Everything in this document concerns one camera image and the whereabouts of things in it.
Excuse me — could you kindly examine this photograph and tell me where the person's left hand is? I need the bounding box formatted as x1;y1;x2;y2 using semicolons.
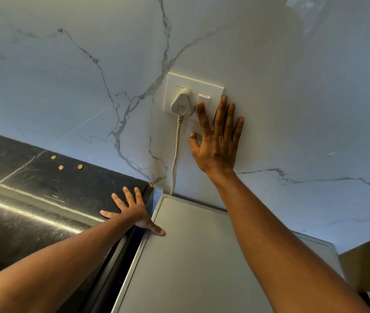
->
100;186;166;237

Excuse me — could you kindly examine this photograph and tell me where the person's right hand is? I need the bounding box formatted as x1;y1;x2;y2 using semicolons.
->
189;96;245;177

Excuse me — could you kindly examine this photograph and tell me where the person's left forearm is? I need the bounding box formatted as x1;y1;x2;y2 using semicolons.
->
0;214;147;313

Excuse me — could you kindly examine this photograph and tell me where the person's right forearm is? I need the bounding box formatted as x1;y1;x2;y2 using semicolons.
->
206;171;370;313

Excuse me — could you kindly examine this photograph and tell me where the white power plug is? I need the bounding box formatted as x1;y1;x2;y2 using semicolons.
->
170;87;195;117

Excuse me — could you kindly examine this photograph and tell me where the grey appliance top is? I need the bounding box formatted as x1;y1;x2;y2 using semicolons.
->
111;193;347;313

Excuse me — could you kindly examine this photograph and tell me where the white power cable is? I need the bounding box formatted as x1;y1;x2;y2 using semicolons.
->
170;115;185;196

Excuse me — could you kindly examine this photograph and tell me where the white rocker switch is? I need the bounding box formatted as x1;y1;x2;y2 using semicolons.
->
197;93;212;111

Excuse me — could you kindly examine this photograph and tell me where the white wall socket plate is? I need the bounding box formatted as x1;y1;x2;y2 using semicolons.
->
164;72;225;118

